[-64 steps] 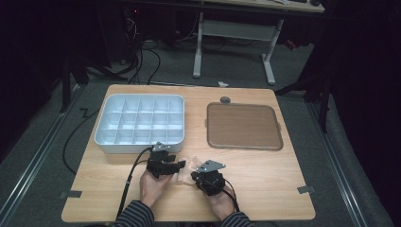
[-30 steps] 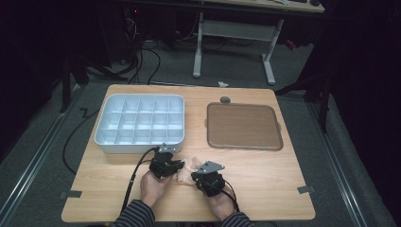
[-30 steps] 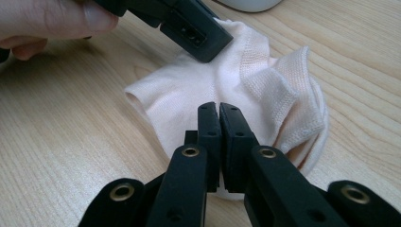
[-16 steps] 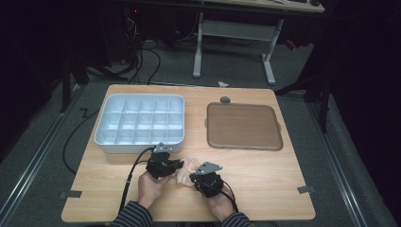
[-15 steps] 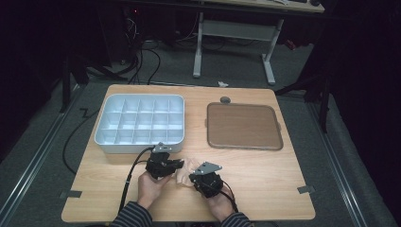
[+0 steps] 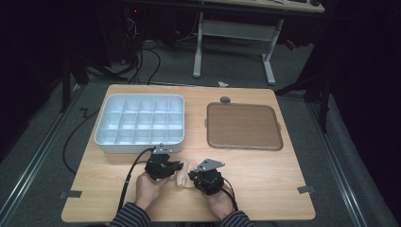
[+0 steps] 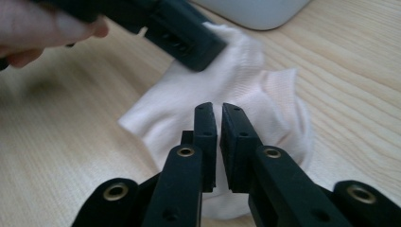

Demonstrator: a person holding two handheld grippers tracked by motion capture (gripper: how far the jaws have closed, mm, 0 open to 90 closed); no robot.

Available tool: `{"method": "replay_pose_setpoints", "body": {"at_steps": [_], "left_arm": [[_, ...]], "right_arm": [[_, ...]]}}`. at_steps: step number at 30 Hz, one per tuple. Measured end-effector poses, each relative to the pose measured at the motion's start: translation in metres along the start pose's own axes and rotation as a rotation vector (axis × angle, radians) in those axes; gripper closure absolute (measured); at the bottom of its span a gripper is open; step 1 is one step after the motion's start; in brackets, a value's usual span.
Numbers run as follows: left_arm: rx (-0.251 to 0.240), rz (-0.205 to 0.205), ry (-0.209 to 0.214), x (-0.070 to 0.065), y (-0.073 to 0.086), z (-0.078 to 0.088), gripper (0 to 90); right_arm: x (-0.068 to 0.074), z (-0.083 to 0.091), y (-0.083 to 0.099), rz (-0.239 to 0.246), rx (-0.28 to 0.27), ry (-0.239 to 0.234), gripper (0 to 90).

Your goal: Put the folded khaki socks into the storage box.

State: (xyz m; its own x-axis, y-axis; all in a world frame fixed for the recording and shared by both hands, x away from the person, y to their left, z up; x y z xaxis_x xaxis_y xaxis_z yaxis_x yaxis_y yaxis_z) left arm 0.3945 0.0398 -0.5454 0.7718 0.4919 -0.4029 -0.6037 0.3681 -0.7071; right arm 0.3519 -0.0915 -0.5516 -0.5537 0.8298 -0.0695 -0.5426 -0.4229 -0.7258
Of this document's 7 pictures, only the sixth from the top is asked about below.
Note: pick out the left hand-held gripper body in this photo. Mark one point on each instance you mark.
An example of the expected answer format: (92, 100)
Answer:
(159, 167)

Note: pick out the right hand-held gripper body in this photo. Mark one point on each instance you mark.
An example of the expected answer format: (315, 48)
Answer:
(209, 179)

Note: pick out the beige sock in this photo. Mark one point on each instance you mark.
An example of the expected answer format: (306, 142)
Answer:
(184, 176)

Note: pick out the white divided storage box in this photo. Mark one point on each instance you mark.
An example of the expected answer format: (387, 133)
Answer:
(140, 123)

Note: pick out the person's right hand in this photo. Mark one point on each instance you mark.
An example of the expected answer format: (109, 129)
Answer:
(219, 203)

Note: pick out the person's left hand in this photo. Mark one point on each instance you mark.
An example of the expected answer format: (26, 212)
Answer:
(149, 192)

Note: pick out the brown wooden tray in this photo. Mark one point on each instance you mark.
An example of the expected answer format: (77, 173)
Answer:
(243, 126)

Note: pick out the grey round table grommet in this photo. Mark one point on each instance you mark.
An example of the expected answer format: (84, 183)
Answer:
(225, 100)

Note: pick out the white crumpled paper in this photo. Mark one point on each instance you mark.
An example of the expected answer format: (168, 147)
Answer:
(223, 84)

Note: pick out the black metal stand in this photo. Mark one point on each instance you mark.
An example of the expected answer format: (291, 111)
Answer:
(67, 82)
(323, 104)

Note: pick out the white-legged wooden desk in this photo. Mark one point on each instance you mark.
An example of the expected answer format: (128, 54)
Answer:
(236, 30)

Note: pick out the dark equipment with red light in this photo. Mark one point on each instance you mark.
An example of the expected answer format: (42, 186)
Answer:
(134, 19)

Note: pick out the red object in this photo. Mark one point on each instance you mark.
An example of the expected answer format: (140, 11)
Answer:
(290, 44)

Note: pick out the dark object on desk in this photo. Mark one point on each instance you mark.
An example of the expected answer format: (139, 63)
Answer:
(315, 2)

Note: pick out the metal floor rail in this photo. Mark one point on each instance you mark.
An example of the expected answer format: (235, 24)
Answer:
(38, 157)
(337, 164)

